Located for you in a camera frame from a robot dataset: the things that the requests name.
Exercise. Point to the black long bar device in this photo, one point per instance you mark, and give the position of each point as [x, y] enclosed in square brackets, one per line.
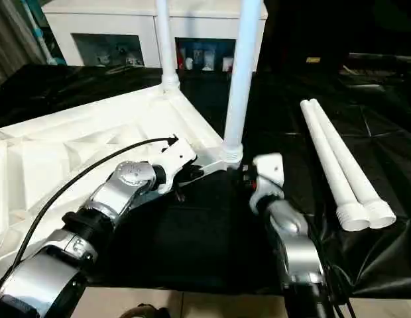
[381, 57]

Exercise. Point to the black plastic mat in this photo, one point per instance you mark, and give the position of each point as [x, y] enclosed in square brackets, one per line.
[199, 238]

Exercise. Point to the white plastic table leg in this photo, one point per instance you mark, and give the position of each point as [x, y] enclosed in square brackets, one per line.
[167, 43]
[242, 83]
[328, 159]
[348, 159]

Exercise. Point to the white glass-door cabinet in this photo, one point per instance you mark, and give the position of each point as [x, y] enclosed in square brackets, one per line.
[109, 20]

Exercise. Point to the yellow label sticker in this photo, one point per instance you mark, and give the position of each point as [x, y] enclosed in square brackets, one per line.
[313, 60]

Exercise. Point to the white plastic table top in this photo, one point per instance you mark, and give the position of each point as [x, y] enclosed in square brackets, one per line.
[93, 132]

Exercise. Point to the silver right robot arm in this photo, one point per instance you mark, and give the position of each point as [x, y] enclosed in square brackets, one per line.
[295, 238]

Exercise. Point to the black tall cabinet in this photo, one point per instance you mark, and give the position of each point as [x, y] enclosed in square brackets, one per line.
[291, 30]

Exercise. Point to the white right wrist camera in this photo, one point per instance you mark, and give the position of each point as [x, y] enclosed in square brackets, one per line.
[268, 169]

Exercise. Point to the teal white pole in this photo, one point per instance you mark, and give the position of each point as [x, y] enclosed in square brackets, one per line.
[43, 43]

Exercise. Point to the dark brown rounded part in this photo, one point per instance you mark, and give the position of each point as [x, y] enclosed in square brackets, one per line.
[142, 311]

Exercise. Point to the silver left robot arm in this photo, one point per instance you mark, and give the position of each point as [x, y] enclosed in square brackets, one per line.
[109, 198]

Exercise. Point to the white small bottle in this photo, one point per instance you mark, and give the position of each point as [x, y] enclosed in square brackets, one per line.
[189, 63]
[227, 64]
[209, 61]

